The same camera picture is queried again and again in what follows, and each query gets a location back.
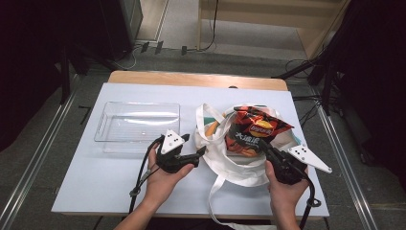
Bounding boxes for white table sheet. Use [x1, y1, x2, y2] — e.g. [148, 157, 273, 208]
[51, 81, 330, 219]

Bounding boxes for black stand leg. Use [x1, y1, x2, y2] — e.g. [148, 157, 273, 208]
[59, 47, 72, 105]

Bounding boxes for white floor cable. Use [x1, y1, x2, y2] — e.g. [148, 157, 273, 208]
[116, 44, 143, 71]

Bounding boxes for person's left hand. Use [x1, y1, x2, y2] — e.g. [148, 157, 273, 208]
[144, 143, 196, 209]

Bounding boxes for person's right hand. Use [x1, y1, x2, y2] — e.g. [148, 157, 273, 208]
[263, 159, 310, 214]

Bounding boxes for right hand-held gripper black cable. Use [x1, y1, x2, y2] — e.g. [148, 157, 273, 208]
[298, 171, 323, 230]

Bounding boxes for black curtain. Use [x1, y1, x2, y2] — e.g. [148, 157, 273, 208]
[320, 0, 406, 193]
[0, 0, 108, 151]

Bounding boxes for red and black chips bag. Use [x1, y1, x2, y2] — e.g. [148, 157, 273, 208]
[224, 104, 295, 159]

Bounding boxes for white tote bag colourful patches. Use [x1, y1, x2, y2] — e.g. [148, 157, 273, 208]
[193, 103, 304, 230]

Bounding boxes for wooden table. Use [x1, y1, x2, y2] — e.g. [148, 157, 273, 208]
[58, 70, 330, 221]

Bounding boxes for dark cabinet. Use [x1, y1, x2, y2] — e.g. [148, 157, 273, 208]
[97, 0, 144, 62]

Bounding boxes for person's dark clothing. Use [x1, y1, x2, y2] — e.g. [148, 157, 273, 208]
[92, 216, 279, 230]

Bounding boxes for light wooden frame furniture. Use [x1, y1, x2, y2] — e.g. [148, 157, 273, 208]
[196, 0, 352, 61]

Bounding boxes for left hand-held gripper black cable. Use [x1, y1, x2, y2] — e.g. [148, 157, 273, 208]
[128, 135, 167, 215]

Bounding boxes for hand-held gripper black cable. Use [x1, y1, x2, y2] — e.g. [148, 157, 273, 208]
[298, 171, 323, 230]
[128, 135, 167, 215]

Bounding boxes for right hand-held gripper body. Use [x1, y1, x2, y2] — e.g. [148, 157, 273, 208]
[266, 144, 333, 186]

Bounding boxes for black floor cables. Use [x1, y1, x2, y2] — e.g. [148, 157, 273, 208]
[271, 57, 333, 128]

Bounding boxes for hanging black cable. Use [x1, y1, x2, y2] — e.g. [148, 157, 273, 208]
[181, 0, 220, 56]

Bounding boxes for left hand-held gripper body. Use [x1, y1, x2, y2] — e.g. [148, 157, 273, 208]
[155, 128, 192, 174]

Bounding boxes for metal floor rail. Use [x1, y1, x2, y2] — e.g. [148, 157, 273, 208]
[0, 75, 80, 230]
[310, 85, 381, 230]

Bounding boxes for clear plastic container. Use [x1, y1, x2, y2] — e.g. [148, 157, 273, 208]
[93, 101, 182, 155]

